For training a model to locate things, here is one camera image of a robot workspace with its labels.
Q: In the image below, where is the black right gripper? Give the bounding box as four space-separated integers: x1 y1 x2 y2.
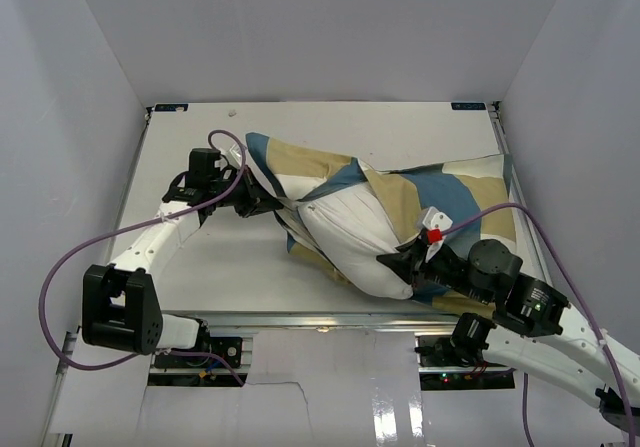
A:
378 235 495 306

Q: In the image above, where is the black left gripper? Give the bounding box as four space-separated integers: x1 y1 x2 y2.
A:
208 164 279 217

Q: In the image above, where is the blue tan white pillowcase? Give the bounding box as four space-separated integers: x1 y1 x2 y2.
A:
245 133 511 316

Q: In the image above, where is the white pillow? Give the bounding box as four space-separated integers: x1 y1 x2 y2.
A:
275 166 423 300

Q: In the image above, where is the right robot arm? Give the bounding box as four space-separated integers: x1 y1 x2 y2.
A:
377 239 639 435

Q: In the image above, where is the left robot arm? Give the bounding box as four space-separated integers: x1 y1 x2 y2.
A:
81 148 282 366

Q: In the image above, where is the blue left corner sticker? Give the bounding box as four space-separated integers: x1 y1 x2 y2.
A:
153 103 189 112

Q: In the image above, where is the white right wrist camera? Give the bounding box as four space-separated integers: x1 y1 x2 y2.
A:
417 207 453 263

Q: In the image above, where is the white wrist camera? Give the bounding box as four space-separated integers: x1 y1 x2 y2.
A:
417 207 453 263
218 143 246 170

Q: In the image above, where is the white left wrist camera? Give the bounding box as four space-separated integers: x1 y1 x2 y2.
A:
218 143 246 170

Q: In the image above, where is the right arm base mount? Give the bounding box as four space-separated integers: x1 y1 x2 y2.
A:
414 313 515 392

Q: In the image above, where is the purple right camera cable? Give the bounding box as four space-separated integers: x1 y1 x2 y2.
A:
439 202 634 447

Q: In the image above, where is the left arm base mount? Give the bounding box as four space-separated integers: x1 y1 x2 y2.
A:
148 324 248 388

